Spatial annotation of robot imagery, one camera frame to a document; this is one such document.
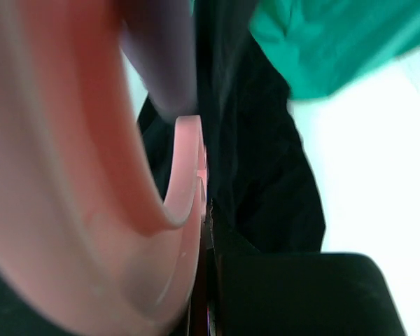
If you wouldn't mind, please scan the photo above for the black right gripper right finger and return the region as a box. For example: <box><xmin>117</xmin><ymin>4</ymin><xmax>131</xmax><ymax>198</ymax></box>
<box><xmin>206</xmin><ymin>203</ymin><xmax>405</xmax><ymax>335</ymax></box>

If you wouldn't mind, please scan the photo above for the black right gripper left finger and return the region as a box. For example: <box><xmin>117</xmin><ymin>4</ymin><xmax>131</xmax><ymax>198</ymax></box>
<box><xmin>0</xmin><ymin>277</ymin><xmax>69</xmax><ymax>336</ymax></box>

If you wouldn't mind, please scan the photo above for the black t shirt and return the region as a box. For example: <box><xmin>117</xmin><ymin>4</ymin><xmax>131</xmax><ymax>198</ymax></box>
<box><xmin>127</xmin><ymin>1</ymin><xmax>326</xmax><ymax>253</ymax></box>

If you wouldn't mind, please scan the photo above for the pink plastic hanger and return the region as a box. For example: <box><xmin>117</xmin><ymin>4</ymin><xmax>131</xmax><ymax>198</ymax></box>
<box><xmin>0</xmin><ymin>1</ymin><xmax>207</xmax><ymax>335</ymax></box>

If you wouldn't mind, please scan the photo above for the green tank top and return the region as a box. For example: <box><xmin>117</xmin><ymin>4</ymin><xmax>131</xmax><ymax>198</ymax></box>
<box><xmin>250</xmin><ymin>0</ymin><xmax>420</xmax><ymax>100</ymax></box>

